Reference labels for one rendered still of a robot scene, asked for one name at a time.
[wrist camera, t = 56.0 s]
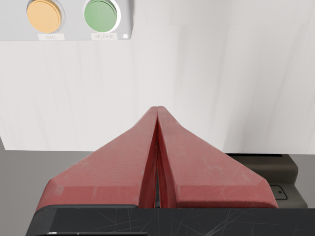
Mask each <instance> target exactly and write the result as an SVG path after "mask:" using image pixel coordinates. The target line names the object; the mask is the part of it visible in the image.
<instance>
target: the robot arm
mask: <svg viewBox="0 0 315 236"><path fill-rule="evenodd" d="M157 168H158V182H159V198H160V208H155V198H156V183H157ZM25 236H315V208H279V207H278V204H277V202H276V200H275V197H274V195H273V192H272V190H271V188H270V185H269V183H268V182H267V180H266V179H264V178H263V177H262V176H260V175H258V174H256V173H255V172H253V171H252V170H250V169H249V168H247V167H246V166H244V165H242V164H241V163H239V162H238V161H236V160H235V159H233V158H231V157H230V156H228V155H227V154H225V153H223V152H222V151H220V150H219V149H217V148H216V147H214V146H212V145H211V144H209V143H208V142H206V141H204V140H203V139H201V138H200V137H198V136H196V135H195V134H193V133H192V132H190V131H189V130H187V129H186V128H184V127H183V126H182V125H181V124H180V123H179V122H178V121H177V120H176V119H175V118H174V116H173V115H172V114H171V113H170V112H169V111H168V110H167V109H166V107H164V106H158V107H157V106H151V107H150V108H149V109H148V110H147V111H146V112H145V114H144V115H143V116H142V117H141V118H140V119H139V120H138V121H137V123H136V124H135V125H134V126H133V127H131V128H130V129H129V130H127V131H125V132H124V133H123V134H121V135H119V136H118V137H116V138H115V139H113V140H112V141H110V142H108V143H107V144H105V145H103V146H102V147H100V148H99V149H97V150H96V151H94V152H93V153H91V154H89V155H88V156H86V157H85V158H83V159H82V160H80V161H78V162H77V163H75V164H74V165H72V166H71V167H69V168H67V169H66V170H64V171H63V172H61V173H60V174H58V175H56V176H55V177H53V178H52V179H50V180H49V181H48V183H47V185H46V186H45V189H44V191H43V194H42V196H41V198H40V201H39V203H38V206H37V208H36V210H35V213H34V215H33V218H32V220H31V223H30V225H29V228H28V230H27V233H26V235H25Z"/></svg>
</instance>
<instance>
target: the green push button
mask: <svg viewBox="0 0 315 236"><path fill-rule="evenodd" d="M84 18H85V21H86V23H87V24H88V26H89V27H90V28H91V29H93V30H94V31H97V32H108V31H110V30H111V29H112V28H113V27H114V26H115V24H116V22H117V18H118V14H117V10H116V8H115V6H114V5H113V4H112V3H111V2H110V1H109V0H91V1H90V2H89V3H88V5H87V6H86V8H85V11H84Z"/></svg>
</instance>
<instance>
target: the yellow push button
mask: <svg viewBox="0 0 315 236"><path fill-rule="evenodd" d="M27 16H28V19H29V22H30V23H31V25H32V26H33V27H34V28H35V29H37V30H38V31H41V32H44V33H51V32H54V31H55V30H56V29H57V28H58V27H59V26H60V25H61V22H62V14H61V11H60V9H59V7H58V6H57V5H56V4H55V3H54V2H52V1H51V0H35V1H33V2H32V3H31V4H30V5H29V7H28V9H27Z"/></svg>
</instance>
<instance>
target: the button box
mask: <svg viewBox="0 0 315 236"><path fill-rule="evenodd" d="M33 1H35V0H0V41H90V40H130V39H131V36H132V31H133V27H134V20H133V3H132V0H109V1H110V2H111V3H112V4H113V5H114V6H115V8H116V10H117V14H118V18H117V22H116V24H115V26H114V27H113V28H112V29H111V30H110V31H108V32H97V31H94V30H93V29H91V28H90V27H89V26H88V24H87V23H86V21H85V18H84V11H85V8H86V6H87V5H88V3H89V2H90V1H91V0H51V1H52V2H54V3H55V4H56V5H57V6H58V7H59V9H60V11H61V14H62V22H61V25H60V26H59V27H58V28H57V29H56V30H55V31H54V32H51V33H44V32H41V31H38V30H37V29H35V28H34V27H33V26H32V25H31V23H30V22H29V19H28V16H27V9H28V7H29V5H30V4H31V3H32V2H33Z"/></svg>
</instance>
